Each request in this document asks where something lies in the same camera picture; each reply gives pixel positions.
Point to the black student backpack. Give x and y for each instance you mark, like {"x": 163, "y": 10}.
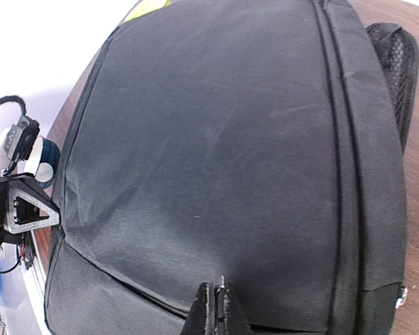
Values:
{"x": 259, "y": 140}

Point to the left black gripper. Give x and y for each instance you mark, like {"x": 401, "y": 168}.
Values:
{"x": 24, "y": 206}

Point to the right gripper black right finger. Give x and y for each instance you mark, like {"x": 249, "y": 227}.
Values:
{"x": 229, "y": 317}

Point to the green plastic bowl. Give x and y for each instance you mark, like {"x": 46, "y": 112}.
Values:
{"x": 144, "y": 7}

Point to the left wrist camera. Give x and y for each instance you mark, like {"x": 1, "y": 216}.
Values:
{"x": 16, "y": 144}

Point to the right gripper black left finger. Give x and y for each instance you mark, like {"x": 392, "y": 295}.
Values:
{"x": 201, "y": 319}

